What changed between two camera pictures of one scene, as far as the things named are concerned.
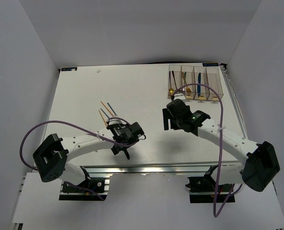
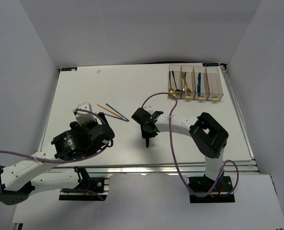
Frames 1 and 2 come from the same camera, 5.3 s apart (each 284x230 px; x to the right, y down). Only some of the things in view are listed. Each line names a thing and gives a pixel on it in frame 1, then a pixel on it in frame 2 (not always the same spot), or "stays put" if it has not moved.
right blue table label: [210, 64] stays put
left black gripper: [116, 150] -> [75, 126]
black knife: [127, 155] -> [147, 141]
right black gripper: [167, 116] -> [145, 135]
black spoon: [174, 80] stays put
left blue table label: [67, 69] stays put
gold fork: [187, 89] stays put
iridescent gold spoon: [171, 91] stays put
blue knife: [198, 87] stays put
